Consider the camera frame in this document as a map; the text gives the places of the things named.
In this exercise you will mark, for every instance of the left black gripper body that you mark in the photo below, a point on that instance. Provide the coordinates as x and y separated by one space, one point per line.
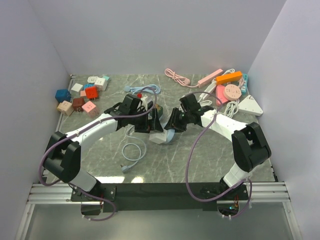
139 120

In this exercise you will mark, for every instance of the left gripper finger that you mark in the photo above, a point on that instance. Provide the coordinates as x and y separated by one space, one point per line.
155 122
142 128

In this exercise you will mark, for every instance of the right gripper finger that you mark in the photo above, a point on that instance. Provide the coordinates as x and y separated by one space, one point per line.
180 128
173 120

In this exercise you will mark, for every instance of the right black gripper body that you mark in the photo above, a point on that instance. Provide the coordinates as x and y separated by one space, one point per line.
183 118

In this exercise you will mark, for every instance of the light blue long power strip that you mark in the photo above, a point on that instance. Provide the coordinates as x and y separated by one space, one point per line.
151 89

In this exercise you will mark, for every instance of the pink cube socket adapter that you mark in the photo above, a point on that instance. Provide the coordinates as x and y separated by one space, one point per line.
91 109

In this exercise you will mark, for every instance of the red cube socket adapter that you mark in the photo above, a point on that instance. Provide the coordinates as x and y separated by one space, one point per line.
92 93

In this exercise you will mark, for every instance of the orange power strip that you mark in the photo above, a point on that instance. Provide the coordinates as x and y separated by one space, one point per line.
228 78

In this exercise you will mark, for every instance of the pink round power strip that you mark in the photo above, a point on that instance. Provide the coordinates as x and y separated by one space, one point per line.
232 92

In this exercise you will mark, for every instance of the brown cube socket adapter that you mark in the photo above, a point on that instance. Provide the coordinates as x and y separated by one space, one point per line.
77 104

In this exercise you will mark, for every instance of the blue cube socket adapter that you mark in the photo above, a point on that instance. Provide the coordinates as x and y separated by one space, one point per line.
62 95

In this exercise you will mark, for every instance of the white cube socket adapter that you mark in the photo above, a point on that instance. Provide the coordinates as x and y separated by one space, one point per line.
159 137

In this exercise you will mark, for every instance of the dark green cube adapter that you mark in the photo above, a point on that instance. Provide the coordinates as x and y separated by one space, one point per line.
160 110

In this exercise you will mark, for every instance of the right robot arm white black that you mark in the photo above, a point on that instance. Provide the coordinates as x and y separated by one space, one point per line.
249 144

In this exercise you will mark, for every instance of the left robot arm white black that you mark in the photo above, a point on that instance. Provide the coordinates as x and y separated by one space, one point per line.
63 155

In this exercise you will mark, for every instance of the pink long power strip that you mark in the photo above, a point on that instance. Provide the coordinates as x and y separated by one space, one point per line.
186 82

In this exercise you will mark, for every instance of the pink triangular power strip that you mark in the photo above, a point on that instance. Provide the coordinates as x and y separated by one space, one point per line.
219 92

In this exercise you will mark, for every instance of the white teal cube adapter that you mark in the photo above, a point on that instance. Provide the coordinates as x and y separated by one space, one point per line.
101 83

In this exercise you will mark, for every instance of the small blue adapter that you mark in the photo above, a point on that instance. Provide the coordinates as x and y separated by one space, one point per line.
88 85

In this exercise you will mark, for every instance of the white double adapter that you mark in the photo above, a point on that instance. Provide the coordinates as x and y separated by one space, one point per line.
92 79

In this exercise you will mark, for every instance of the small white flat adapter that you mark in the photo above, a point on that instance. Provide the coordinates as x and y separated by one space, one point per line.
77 88

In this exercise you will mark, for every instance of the teal power strip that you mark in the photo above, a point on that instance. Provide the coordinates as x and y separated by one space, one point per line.
244 87

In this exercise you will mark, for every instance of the white triangular power strip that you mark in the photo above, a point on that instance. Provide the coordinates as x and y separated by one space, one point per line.
250 106

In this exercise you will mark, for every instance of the beige pink cube adapter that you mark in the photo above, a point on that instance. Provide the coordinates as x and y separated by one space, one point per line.
65 108

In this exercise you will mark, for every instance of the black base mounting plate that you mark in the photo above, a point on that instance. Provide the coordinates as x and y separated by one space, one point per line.
162 196

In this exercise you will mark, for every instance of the aluminium rail frame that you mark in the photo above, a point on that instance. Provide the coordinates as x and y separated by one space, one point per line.
262 192

